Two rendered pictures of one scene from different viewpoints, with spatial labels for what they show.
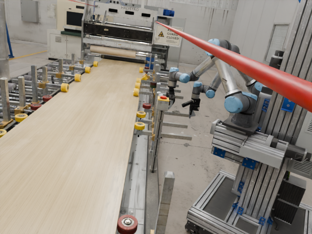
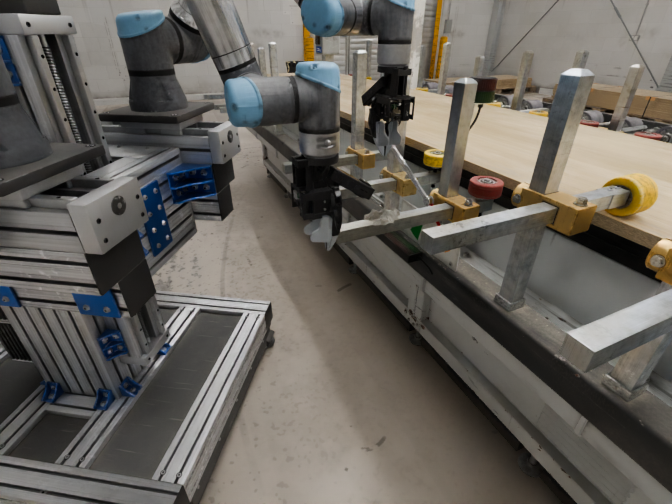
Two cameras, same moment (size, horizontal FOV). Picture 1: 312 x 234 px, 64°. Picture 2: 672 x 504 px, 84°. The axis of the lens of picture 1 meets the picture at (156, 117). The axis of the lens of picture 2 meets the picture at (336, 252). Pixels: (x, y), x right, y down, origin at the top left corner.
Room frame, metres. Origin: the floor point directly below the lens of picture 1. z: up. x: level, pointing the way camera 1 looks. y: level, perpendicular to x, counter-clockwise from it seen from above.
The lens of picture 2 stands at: (2.96, -0.56, 1.23)
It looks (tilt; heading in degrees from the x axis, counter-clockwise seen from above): 31 degrees down; 159
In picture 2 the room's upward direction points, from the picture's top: straight up
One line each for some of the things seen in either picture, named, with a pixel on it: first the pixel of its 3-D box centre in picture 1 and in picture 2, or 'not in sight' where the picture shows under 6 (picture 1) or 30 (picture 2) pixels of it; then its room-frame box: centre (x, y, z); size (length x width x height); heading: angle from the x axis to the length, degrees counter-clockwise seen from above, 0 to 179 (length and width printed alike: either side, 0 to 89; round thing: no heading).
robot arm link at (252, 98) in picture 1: (246, 101); (146, 39); (1.74, -0.62, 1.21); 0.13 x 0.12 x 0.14; 133
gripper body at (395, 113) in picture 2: (170, 92); (392, 94); (2.13, -0.10, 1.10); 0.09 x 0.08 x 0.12; 4
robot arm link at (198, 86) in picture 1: (197, 87); (316, 97); (2.30, -0.34, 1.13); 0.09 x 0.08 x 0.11; 91
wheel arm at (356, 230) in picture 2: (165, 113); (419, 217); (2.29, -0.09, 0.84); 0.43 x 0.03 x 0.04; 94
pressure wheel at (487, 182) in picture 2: (146, 109); (482, 200); (2.28, 0.10, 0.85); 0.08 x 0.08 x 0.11
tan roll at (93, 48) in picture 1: (125, 53); not in sight; (4.56, 0.71, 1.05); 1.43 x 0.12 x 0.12; 94
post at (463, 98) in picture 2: (155, 107); (449, 183); (2.24, 0.02, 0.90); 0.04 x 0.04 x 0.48; 4
